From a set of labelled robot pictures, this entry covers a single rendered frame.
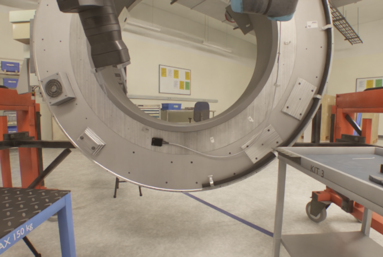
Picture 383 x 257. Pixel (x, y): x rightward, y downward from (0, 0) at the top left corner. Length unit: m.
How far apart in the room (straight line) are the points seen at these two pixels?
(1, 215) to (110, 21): 0.48
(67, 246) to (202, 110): 5.03
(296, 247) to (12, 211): 0.94
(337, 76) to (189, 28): 6.07
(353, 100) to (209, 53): 7.35
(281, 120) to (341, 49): 9.09
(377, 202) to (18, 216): 0.74
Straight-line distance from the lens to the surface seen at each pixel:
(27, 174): 1.81
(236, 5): 0.78
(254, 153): 0.97
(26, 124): 1.74
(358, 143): 1.50
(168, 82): 7.09
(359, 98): 1.56
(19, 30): 1.39
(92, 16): 0.47
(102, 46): 0.49
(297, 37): 1.09
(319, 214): 1.85
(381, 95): 1.45
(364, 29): 10.07
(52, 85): 1.06
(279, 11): 0.84
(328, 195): 1.79
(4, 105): 1.58
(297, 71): 1.06
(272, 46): 0.98
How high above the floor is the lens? 0.83
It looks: 5 degrees down
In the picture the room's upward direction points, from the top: straight up
